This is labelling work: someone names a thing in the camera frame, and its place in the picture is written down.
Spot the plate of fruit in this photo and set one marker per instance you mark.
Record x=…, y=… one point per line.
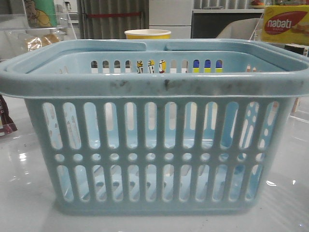
x=257, y=4

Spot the clear acrylic display shelf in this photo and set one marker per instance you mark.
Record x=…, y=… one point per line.
x=26, y=25

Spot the red peanut snack bag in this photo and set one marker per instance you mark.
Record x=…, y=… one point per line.
x=7, y=125

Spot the grey armchair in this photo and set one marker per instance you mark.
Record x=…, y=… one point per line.
x=241, y=29

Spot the packaged yellow bread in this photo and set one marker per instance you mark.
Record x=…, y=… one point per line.
x=30, y=42

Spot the yellow popcorn cup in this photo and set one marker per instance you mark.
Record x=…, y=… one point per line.
x=149, y=66

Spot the light blue plastic basket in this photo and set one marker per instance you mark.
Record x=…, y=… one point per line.
x=120, y=142

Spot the yellow nabati wafer box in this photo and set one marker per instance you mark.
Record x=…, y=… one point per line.
x=286, y=24

